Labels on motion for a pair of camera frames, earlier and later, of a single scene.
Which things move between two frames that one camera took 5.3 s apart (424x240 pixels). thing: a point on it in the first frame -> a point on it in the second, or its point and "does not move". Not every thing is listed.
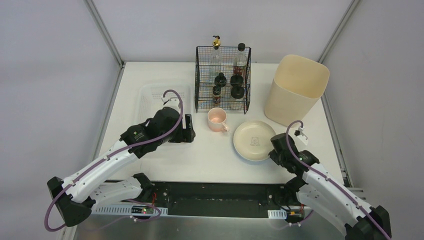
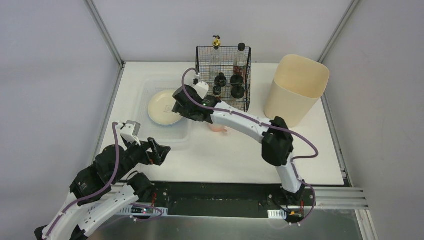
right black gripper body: x=278 y=157 -> x=181 y=100
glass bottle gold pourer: x=215 y=62 does not move
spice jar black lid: x=236 y=80 does not move
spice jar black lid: x=220 y=80 does not move
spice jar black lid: x=237 y=92 does not move
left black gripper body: x=185 y=129 -> x=149 y=150
